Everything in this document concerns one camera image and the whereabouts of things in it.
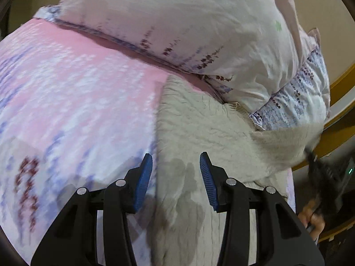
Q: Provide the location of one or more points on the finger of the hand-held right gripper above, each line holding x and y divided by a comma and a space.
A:
311, 159

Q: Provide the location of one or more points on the yellow wooden frame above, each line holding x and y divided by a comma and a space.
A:
341, 88

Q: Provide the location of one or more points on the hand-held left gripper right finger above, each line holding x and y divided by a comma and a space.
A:
206, 177

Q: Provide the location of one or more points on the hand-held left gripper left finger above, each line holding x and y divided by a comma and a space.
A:
144, 177

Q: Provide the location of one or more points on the pink floral bed sheet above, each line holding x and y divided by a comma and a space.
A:
69, 88

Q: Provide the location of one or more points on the lilac tree print pillow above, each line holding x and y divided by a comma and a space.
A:
302, 94

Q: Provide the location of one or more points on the pale floral pillow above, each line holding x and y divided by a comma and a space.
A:
180, 19

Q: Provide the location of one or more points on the person's right hand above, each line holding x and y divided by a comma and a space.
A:
307, 216

